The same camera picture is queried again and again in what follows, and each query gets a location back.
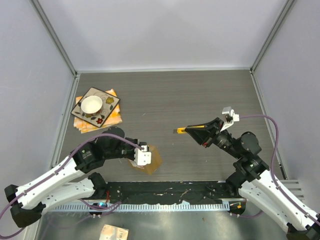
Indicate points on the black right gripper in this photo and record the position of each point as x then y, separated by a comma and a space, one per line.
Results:
202, 134

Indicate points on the yellow utility knife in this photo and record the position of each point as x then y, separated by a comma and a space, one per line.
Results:
182, 130

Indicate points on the brown cardboard express box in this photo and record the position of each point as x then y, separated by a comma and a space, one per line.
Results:
151, 168

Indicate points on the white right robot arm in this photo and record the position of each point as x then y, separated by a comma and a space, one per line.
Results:
255, 181

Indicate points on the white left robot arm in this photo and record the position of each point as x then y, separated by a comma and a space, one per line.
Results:
73, 178

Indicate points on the orange checkered cloth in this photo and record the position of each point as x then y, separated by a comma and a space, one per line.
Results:
86, 128

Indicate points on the floral square plate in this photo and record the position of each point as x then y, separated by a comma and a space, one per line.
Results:
110, 104

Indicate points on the white floral bowl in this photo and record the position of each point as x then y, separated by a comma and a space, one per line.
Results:
91, 106

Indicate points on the pink paper packet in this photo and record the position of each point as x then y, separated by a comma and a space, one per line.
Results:
110, 232

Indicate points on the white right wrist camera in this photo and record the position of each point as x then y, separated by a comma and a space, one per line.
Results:
230, 117

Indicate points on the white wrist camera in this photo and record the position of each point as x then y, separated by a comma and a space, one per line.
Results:
142, 155
230, 117

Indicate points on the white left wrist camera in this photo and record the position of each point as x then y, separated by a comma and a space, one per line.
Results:
142, 155

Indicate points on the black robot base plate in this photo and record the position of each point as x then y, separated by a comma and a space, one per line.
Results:
167, 192

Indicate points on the white slotted cable duct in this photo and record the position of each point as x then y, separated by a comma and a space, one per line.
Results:
78, 206

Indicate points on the aluminium frame rail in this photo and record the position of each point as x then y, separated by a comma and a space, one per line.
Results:
294, 187

